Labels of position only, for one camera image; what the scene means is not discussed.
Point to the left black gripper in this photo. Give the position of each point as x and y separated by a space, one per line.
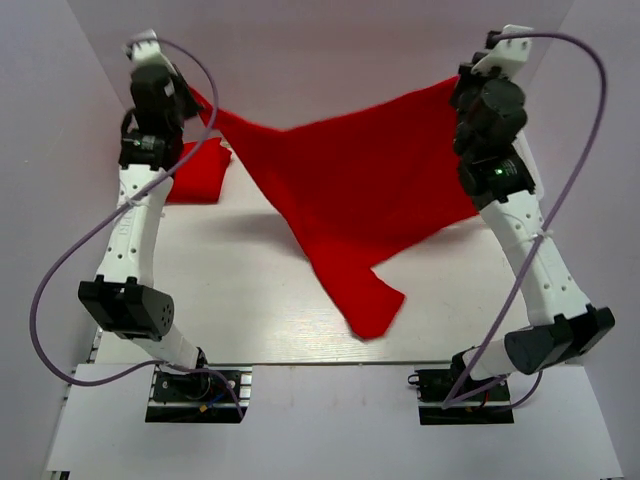
177 82

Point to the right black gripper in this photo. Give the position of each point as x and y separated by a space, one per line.
467 77

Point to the red t-shirt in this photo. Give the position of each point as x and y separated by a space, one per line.
358 189
200 180

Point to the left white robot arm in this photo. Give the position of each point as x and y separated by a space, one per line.
122 298

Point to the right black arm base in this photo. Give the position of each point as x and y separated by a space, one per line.
488 407

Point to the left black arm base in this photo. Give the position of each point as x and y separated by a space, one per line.
200 398

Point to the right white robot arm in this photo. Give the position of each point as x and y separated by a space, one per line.
563 323

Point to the folded red t-shirt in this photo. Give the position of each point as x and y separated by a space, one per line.
200 180

